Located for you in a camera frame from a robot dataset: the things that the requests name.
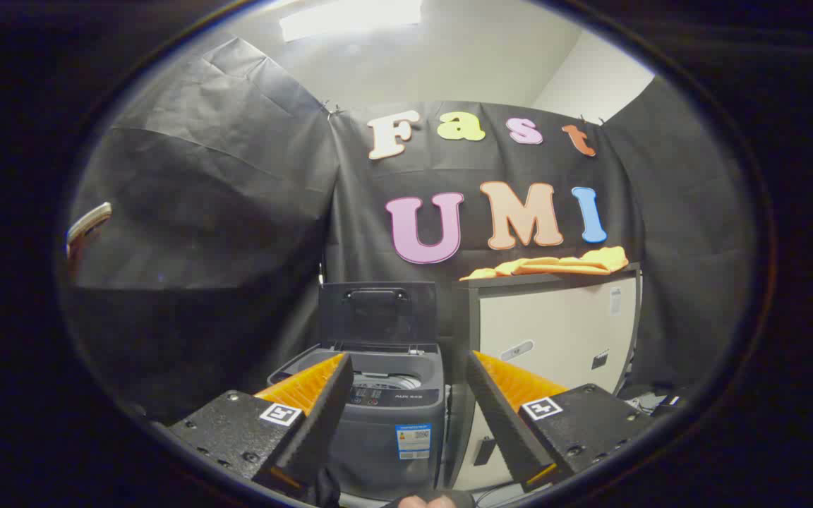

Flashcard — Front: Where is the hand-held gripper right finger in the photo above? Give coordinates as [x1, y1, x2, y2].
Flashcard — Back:
[465, 350, 656, 493]

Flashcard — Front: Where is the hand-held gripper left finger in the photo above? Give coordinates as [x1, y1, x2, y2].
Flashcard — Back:
[167, 351, 356, 498]

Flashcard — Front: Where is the orange polo shirt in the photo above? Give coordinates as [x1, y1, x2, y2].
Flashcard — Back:
[459, 246, 630, 282]

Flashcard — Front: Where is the grey washing machine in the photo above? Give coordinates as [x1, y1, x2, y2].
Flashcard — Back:
[267, 343, 447, 500]

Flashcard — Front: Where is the black backdrop cloth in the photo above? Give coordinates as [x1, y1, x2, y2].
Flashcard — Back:
[61, 35, 757, 424]

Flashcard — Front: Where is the white cabinet with dark top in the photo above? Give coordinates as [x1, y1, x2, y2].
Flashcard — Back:
[451, 262, 644, 492]

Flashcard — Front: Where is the pale curved object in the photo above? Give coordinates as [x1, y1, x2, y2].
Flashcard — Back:
[65, 202, 113, 260]

